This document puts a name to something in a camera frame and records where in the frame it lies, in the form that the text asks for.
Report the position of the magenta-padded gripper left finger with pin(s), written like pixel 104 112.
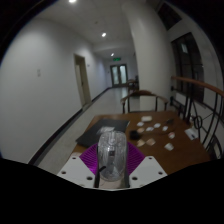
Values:
pixel 74 168

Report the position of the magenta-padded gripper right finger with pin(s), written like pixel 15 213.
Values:
pixel 148 170

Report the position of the small beige card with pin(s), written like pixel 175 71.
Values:
pixel 141 130
pixel 140 143

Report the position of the small orange-tinted card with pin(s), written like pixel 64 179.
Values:
pixel 150 142

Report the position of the small white card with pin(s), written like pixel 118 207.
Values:
pixel 169 146
pixel 165 128
pixel 149 128
pixel 157 125
pixel 140 124

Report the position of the small black box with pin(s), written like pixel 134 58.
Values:
pixel 134 135

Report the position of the white card with red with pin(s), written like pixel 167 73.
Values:
pixel 171 135

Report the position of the small white box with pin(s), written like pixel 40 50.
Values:
pixel 146 118

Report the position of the white paper slip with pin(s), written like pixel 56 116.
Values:
pixel 191 133

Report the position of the wooden armchair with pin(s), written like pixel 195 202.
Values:
pixel 144 93

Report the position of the distant wooden chair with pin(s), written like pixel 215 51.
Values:
pixel 132 85

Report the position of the beige side door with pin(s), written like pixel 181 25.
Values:
pixel 81 80

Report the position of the wooden-topped iron railing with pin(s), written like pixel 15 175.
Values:
pixel 196 83

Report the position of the glazed double door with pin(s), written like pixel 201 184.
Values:
pixel 119 75

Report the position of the dark-framed window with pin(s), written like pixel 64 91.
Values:
pixel 188 66

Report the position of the green exit sign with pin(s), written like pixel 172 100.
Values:
pixel 117 59

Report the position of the recessed ceiling lights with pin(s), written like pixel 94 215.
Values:
pixel 104 34

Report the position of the white wall switch plate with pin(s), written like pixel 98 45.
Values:
pixel 38 72

